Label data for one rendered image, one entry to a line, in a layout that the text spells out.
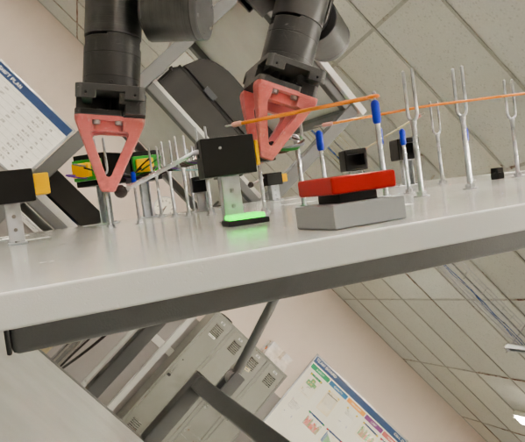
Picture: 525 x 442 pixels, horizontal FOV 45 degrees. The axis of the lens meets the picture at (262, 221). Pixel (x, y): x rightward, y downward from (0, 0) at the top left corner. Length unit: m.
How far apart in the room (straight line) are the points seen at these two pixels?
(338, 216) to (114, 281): 0.15
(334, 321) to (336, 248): 8.44
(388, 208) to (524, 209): 0.09
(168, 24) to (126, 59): 0.06
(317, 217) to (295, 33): 0.31
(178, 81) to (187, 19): 1.09
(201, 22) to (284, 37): 0.10
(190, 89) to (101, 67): 1.09
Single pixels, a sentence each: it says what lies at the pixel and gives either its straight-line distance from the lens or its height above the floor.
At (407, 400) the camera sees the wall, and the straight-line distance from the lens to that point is 9.38.
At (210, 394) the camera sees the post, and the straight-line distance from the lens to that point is 1.46.
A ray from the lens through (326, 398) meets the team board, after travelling 8.84.
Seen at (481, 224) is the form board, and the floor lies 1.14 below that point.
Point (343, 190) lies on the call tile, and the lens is 0.41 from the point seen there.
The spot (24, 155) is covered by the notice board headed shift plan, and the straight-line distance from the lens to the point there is 8.31.
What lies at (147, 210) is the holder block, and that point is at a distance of 1.43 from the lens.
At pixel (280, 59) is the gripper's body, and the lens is 0.65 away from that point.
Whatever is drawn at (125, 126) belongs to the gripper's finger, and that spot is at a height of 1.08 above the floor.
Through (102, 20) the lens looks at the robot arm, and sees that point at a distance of 0.66.
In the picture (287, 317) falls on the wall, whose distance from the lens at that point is 8.57.
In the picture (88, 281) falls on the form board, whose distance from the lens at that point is 0.32.
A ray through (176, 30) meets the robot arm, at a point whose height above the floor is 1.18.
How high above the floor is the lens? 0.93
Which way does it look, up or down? 16 degrees up
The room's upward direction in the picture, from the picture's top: 42 degrees clockwise
